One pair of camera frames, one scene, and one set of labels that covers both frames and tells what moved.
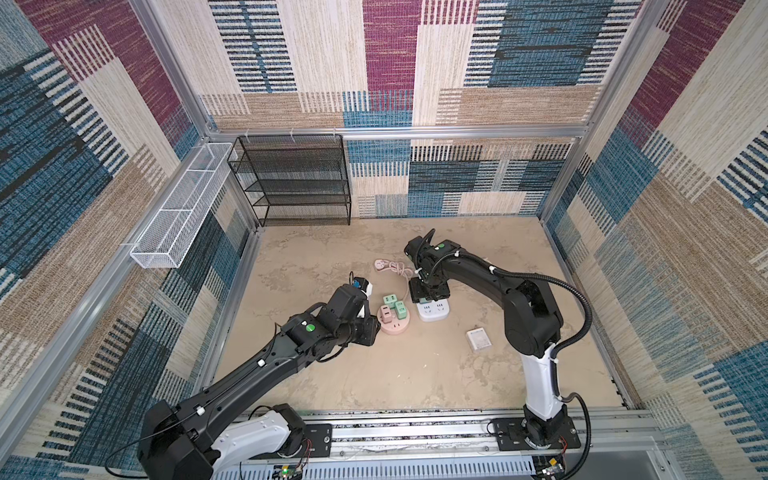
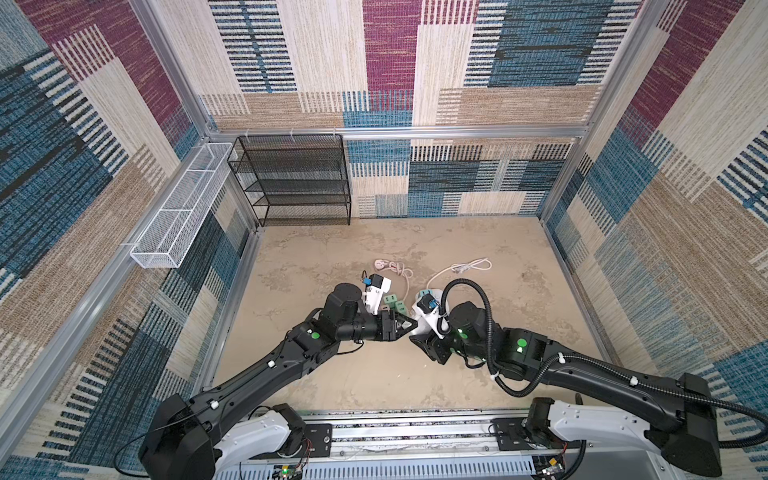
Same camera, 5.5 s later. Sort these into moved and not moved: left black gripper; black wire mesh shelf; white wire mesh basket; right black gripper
Moved: right black gripper; left black gripper
Not moved: white wire mesh basket; black wire mesh shelf
